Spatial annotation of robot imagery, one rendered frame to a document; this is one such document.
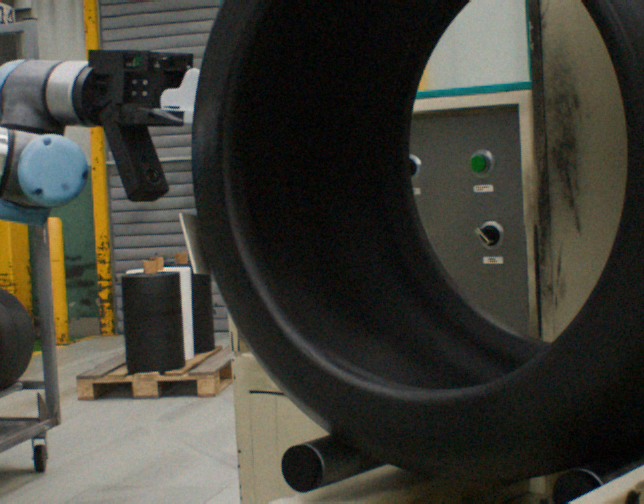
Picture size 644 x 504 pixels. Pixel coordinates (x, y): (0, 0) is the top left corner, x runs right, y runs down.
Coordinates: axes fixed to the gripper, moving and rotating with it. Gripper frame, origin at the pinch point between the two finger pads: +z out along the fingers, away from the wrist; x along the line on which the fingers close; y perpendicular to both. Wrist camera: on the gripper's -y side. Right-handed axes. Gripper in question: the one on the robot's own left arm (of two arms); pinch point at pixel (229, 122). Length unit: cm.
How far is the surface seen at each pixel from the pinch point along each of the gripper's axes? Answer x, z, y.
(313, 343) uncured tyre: -11.0, 20.6, -18.7
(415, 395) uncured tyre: -12.3, 32.5, -21.2
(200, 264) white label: -10.3, 6.0, -13.3
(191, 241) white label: -11.1, 5.5, -11.1
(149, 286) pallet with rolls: 431, -429, -112
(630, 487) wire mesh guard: -44, 66, -15
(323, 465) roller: -10.3, 21.8, -29.9
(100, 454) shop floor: 302, -332, -164
